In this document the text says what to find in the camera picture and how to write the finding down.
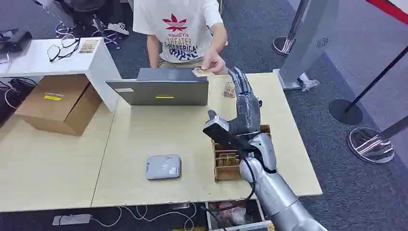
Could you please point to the person's left hand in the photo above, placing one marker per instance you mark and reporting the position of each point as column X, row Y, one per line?
column 214, row 62

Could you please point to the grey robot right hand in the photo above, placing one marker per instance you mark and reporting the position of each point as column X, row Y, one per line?
column 248, row 111

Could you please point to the autumn trees picture card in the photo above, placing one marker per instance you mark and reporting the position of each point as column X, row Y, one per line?
column 202, row 72

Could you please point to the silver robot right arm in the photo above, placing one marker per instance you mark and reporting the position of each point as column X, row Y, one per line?
column 275, row 191

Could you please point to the person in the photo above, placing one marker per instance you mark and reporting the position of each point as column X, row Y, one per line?
column 178, row 32

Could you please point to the yellow green picture card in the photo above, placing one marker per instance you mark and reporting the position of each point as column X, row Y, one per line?
column 228, row 159

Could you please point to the grey laptop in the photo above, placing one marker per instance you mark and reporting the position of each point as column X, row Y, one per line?
column 159, row 92

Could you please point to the wooden card box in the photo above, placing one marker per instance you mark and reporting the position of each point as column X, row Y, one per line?
column 224, row 173

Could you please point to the chrome stanchion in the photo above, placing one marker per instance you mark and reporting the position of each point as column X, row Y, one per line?
column 369, row 146
column 283, row 46

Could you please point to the black stanchion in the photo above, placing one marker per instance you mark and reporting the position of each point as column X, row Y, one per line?
column 345, row 112

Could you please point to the white sneaker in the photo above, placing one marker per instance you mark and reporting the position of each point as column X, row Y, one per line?
column 118, row 28

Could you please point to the small grey card reader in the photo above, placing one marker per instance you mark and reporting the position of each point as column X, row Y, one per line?
column 163, row 167

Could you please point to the white storage bin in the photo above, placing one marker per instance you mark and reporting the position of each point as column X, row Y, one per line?
column 229, row 213

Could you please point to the chrome chair base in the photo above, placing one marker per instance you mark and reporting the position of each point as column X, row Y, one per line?
column 65, row 30
column 106, row 36

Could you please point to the small photo card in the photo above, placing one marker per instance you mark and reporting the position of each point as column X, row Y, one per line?
column 88, row 46

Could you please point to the black-framed glasses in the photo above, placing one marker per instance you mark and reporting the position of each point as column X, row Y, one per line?
column 52, row 52

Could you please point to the brown cardboard box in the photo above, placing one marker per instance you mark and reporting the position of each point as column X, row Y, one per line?
column 54, row 105

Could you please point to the white counter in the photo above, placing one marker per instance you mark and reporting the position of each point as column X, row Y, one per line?
column 38, row 60

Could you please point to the black desktop device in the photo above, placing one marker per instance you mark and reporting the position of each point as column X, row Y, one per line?
column 16, row 39

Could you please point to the white power adapter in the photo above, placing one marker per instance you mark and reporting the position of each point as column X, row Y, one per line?
column 71, row 219

